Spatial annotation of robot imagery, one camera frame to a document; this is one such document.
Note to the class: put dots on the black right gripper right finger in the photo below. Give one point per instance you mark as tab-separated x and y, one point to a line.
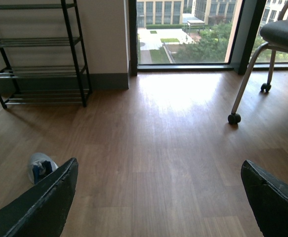
268	198

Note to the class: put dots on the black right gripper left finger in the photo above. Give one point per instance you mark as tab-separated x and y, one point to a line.
43	209

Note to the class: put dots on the grey sneaker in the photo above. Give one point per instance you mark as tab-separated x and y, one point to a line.
39	166

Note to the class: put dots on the black metal shoe rack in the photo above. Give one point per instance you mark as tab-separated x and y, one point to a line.
42	54

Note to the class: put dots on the grey office chair with castors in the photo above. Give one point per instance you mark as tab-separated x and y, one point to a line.
275	35

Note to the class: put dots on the black window frame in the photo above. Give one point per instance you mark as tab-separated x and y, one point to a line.
246	29

